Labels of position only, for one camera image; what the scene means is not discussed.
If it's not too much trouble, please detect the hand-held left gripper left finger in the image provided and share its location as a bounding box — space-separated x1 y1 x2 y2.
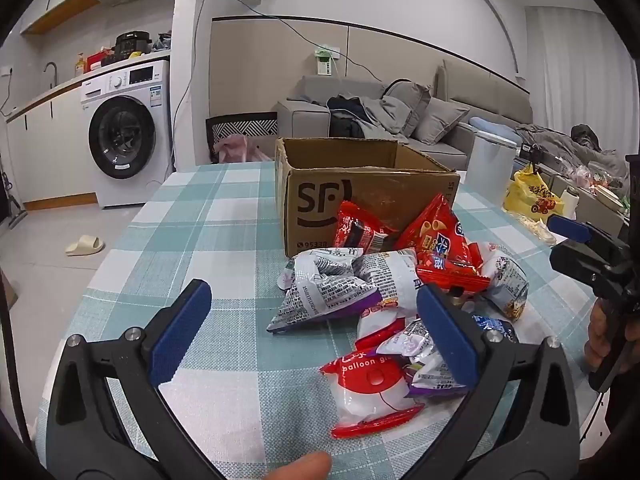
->
46 280 226 480

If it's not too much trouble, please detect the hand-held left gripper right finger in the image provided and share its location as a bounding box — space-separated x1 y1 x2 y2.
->
400 284 581 480

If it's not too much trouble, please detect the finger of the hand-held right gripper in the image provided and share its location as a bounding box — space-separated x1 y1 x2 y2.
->
549 242 608 293
546 214 628 261

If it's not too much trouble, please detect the large silver purple snack packet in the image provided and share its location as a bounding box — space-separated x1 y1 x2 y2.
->
266 252 383 333

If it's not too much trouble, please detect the brown cardboard box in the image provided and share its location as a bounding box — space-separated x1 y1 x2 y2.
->
274 136 461 258

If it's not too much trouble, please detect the person's right hand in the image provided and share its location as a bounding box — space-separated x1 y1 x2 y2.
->
584 302 621 373

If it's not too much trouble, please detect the person's left hand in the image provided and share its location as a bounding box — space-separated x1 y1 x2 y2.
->
260 452 332 480

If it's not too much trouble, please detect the white thermos bottle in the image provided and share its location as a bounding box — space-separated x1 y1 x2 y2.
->
559 186 581 218

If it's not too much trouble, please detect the cluttered coffee table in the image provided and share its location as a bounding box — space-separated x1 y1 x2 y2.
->
545 160 631 231

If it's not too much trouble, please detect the small blue snack packet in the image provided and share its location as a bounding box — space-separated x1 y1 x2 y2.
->
472 314 517 345

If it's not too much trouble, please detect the small purple silver packet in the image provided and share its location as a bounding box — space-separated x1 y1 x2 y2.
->
377 320 471 400

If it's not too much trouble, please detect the yellow plastic bag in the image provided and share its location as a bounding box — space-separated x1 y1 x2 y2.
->
502 169 563 221

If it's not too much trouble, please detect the red white snack packet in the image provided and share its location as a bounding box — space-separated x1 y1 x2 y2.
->
356 305 426 353

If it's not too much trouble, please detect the silver snack packet colourful print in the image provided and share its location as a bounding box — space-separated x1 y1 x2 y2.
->
475 242 530 321

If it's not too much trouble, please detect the black phone holder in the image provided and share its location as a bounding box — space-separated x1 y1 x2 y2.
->
519 142 546 176

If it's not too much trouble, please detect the red white balloon gum packet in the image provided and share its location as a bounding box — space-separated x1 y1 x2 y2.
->
320 347 426 440

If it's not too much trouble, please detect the white trash bin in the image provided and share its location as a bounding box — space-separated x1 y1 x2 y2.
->
467 127 518 186

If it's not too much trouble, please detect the teal white checked tablecloth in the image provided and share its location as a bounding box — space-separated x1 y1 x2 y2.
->
35 162 608 480

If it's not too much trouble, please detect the beige slipper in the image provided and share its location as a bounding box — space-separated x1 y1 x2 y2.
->
66 235 105 257

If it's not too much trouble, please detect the light blue pillow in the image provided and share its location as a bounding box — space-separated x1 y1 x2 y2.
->
470 116 516 136

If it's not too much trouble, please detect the dark red noodle packet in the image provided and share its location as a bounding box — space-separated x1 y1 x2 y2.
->
332 200 398 251

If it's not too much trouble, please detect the white curtain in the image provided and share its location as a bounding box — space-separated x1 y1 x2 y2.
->
530 7 632 156

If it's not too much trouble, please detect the white washing machine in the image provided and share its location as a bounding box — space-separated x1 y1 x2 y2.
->
80 60 173 209

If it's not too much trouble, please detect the grey cushion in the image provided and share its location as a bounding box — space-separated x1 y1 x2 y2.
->
382 80 432 136
414 96 471 146

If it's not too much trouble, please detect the pink plastic bag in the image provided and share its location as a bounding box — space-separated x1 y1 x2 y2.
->
214 134 273 163

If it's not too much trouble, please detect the grey garment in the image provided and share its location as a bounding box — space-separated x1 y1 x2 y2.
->
361 96 413 142

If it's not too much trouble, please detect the black white patterned basket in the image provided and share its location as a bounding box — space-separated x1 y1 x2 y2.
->
206 115 278 163

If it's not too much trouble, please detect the white kitchen cabinet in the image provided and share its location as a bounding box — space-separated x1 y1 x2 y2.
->
5 77 98 206

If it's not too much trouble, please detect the dark jacket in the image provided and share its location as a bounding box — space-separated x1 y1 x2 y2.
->
327 96 368 138

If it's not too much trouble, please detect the grey sofa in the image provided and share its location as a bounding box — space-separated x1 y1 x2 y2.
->
275 59 533 161

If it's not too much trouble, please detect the black pressure cooker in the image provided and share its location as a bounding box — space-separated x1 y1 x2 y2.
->
114 32 152 58

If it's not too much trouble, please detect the green white wall charger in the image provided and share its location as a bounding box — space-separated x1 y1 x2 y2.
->
312 45 341 77

